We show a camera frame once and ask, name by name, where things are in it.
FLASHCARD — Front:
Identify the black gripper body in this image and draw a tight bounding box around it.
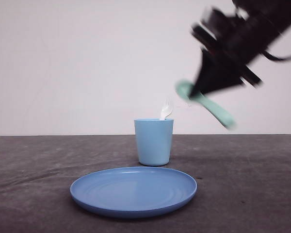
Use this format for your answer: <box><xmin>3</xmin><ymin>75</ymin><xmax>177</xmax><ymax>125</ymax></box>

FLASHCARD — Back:
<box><xmin>192</xmin><ymin>6</ymin><xmax>279</xmax><ymax>86</ymax></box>

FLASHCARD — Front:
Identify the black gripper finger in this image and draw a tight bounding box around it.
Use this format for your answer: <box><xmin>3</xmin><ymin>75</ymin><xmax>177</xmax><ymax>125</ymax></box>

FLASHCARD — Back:
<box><xmin>189</xmin><ymin>48</ymin><xmax>245</xmax><ymax>98</ymax></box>

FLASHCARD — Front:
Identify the mint green spoon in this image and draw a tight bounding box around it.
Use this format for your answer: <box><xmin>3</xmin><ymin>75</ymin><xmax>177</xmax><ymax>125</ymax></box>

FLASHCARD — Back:
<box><xmin>175</xmin><ymin>80</ymin><xmax>236</xmax><ymax>129</ymax></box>

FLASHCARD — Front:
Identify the white plastic fork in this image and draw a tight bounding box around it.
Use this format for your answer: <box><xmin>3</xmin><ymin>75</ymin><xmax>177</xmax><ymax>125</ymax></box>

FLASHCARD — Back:
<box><xmin>160</xmin><ymin>98</ymin><xmax>173</xmax><ymax>120</ymax></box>

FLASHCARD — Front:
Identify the light blue plastic cup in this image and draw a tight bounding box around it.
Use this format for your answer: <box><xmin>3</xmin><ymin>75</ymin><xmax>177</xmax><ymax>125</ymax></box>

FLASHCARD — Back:
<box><xmin>134</xmin><ymin>118</ymin><xmax>174</xmax><ymax>166</ymax></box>

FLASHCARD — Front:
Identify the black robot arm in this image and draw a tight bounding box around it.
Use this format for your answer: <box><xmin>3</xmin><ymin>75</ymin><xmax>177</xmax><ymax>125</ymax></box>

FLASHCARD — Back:
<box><xmin>189</xmin><ymin>0</ymin><xmax>291</xmax><ymax>98</ymax></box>

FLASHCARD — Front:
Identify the blue plastic plate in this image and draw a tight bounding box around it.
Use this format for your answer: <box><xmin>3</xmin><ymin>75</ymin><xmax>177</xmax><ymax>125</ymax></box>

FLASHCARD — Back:
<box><xmin>70</xmin><ymin>166</ymin><xmax>198</xmax><ymax>219</ymax></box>

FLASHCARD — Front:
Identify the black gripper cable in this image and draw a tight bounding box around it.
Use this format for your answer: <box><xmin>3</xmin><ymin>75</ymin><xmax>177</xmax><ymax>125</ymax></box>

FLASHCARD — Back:
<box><xmin>261</xmin><ymin>47</ymin><xmax>291</xmax><ymax>62</ymax></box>

